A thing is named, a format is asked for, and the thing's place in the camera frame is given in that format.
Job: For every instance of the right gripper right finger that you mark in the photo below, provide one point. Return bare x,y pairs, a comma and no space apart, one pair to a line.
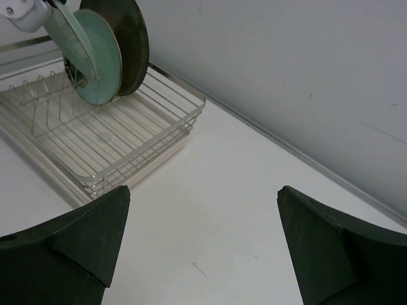
338,258

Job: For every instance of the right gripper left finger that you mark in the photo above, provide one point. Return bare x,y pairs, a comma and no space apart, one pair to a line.
69,259

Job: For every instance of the green flower plate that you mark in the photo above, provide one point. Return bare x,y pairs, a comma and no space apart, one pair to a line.
108,59
68,34

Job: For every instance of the brown ceramic plate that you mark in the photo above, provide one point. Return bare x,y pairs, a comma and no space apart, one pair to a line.
127,22

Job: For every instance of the beige drip tray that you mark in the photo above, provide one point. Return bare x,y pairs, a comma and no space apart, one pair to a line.
86,151

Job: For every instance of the aluminium rail frame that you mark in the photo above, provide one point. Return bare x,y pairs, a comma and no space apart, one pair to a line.
327,172

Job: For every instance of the metal wire dish rack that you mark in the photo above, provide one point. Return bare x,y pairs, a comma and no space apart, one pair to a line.
50,80

